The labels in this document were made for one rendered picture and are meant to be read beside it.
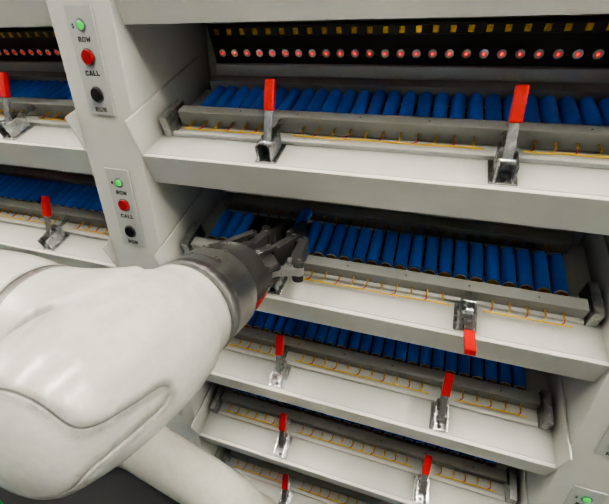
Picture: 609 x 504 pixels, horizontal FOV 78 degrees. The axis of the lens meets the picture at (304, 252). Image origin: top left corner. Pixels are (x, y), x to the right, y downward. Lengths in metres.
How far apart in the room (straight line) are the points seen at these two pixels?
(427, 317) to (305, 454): 0.42
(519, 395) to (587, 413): 0.11
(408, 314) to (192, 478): 0.33
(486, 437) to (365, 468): 0.25
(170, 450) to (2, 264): 0.27
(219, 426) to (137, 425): 0.65
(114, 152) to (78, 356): 0.41
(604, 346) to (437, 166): 0.30
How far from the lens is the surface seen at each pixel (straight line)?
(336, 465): 0.83
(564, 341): 0.57
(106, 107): 0.58
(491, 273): 0.57
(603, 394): 0.60
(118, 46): 0.56
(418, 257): 0.57
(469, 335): 0.49
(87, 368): 0.23
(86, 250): 0.77
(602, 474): 0.71
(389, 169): 0.45
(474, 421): 0.68
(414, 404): 0.67
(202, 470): 0.52
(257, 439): 0.86
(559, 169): 0.49
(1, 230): 0.94
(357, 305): 0.54
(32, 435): 0.23
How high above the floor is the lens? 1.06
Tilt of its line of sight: 28 degrees down
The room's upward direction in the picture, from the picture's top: straight up
